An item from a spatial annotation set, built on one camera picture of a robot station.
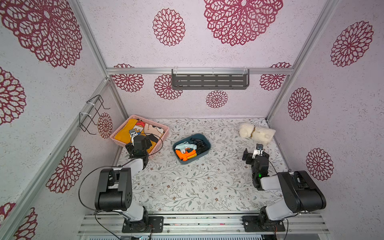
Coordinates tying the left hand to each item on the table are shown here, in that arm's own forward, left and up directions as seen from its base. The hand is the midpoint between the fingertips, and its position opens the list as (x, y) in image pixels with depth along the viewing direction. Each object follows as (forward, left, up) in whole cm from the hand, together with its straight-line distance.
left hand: (138, 140), depth 93 cm
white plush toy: (+5, -79, -1) cm, 79 cm away
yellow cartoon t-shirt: (+14, +7, -5) cm, 17 cm away
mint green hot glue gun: (0, -29, -6) cm, 30 cm away
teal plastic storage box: (+10, -39, -9) cm, 41 cm away
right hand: (-5, -72, -2) cm, 72 cm away
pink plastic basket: (+3, -12, -7) cm, 14 cm away
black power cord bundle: (0, -40, -7) cm, 41 cm away
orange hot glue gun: (-8, -29, -7) cm, 31 cm away
